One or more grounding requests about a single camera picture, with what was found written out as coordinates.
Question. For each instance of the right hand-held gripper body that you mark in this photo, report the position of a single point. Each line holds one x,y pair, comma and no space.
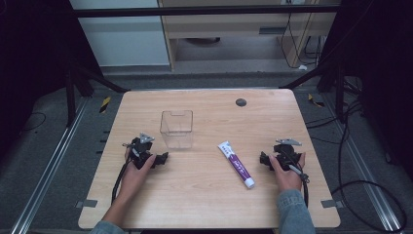
286,155

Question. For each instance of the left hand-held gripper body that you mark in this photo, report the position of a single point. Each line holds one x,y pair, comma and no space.
140,150

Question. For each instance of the person's right hand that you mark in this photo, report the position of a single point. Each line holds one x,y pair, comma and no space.
289,180

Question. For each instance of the person's left hand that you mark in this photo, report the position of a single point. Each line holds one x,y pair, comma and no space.
135,179

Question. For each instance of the white purple toothpaste tube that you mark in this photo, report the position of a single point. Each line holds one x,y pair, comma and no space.
237,164

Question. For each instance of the clear plastic container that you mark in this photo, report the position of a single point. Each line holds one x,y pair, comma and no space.
177,130

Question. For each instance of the yellow black striped tape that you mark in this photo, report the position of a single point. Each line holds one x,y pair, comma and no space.
315,101
105,104

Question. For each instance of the grey round table grommet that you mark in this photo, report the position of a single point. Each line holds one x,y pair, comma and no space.
241,102

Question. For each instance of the black metal stand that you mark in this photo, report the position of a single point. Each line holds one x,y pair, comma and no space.
331,81
81,81

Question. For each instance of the white cabinet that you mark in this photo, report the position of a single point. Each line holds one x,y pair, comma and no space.
126,42

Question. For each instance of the dark curtain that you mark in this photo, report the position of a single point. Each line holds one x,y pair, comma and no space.
29,58
383,65

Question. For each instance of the light wooden desk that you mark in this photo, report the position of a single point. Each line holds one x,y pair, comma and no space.
227,27

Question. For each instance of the black horizontal metal bar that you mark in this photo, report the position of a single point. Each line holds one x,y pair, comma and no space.
201,10

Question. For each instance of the grey metal table bracket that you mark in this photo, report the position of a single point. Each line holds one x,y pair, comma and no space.
331,203
87,203

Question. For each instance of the aluminium floor rail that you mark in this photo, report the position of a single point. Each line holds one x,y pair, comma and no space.
367,175
48,165

